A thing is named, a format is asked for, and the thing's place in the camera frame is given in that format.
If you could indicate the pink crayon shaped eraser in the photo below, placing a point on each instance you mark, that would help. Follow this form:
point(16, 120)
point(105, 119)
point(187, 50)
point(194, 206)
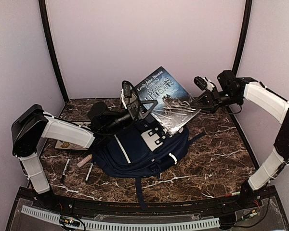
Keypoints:
point(84, 161)

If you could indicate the dark blue hardcover book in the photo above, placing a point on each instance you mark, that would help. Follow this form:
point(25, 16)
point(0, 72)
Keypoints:
point(174, 109)

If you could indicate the black marker pen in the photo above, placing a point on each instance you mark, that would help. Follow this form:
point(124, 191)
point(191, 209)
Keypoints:
point(65, 170)

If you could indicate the navy blue student backpack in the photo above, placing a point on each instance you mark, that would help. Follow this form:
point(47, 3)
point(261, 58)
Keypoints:
point(144, 150)

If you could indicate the black front table rail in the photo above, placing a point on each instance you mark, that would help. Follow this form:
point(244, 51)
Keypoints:
point(79, 207)

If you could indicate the black left frame post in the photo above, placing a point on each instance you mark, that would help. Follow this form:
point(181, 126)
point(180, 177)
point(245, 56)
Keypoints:
point(51, 49)

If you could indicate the blue capped marker pen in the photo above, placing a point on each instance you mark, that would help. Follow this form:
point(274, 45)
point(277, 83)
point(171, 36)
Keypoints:
point(89, 172)

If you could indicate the white cable duct strip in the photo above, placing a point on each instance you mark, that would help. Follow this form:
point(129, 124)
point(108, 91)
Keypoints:
point(124, 223)

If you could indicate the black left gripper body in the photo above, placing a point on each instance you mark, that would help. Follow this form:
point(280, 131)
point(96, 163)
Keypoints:
point(132, 108)

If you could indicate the red white pen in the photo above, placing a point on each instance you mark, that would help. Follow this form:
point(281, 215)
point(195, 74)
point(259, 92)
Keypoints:
point(232, 194)

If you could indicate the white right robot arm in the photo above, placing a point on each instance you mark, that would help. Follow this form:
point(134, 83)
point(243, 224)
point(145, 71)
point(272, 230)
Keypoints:
point(275, 127)

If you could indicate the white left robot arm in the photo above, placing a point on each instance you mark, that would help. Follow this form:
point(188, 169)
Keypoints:
point(36, 124)

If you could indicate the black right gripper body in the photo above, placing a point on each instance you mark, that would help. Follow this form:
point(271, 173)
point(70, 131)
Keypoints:
point(217, 98)

